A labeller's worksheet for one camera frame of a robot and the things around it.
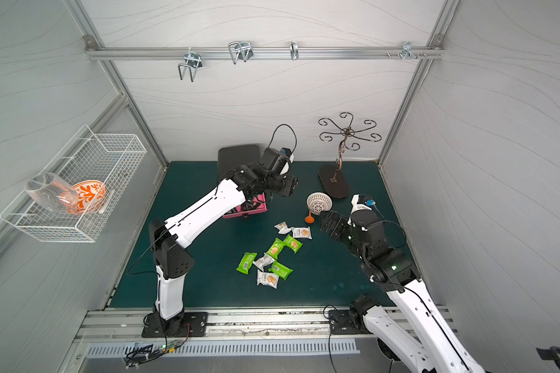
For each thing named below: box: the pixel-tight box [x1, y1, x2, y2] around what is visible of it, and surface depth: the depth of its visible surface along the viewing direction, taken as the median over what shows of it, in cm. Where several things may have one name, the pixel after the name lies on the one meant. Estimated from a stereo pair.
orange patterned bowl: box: [68, 179, 107, 215], surface depth 68 cm
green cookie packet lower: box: [268, 259, 294, 281], surface depth 86 cm
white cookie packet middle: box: [252, 252, 275, 272], surface depth 87 cm
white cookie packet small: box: [273, 221, 292, 235], surface depth 95 cm
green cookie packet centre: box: [266, 237, 286, 260], surface depth 91 cm
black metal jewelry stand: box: [318, 111, 382, 199], surface depth 95 cm
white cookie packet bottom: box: [256, 268, 280, 290], surface depth 83 cm
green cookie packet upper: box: [283, 233, 304, 255], surface depth 92 cm
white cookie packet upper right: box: [290, 226, 313, 240], surface depth 95 cm
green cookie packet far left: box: [235, 251, 258, 276], surface depth 86 cm
